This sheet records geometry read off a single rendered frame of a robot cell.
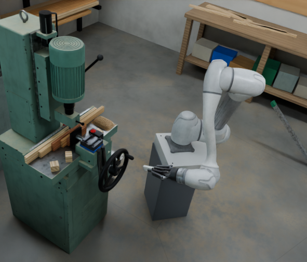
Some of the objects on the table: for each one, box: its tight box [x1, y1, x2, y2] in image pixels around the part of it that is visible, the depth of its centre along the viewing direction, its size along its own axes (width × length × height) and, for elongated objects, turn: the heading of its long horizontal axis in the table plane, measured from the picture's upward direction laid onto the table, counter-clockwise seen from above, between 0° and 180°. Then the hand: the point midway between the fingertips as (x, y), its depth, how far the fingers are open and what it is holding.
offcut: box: [50, 161, 59, 172], centre depth 180 cm, size 4×4×4 cm
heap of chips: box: [91, 116, 116, 132], centre depth 216 cm, size 9×14×4 cm, turn 50°
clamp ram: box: [70, 126, 84, 146], centre depth 196 cm, size 9×8×9 cm
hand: (148, 168), depth 199 cm, fingers closed
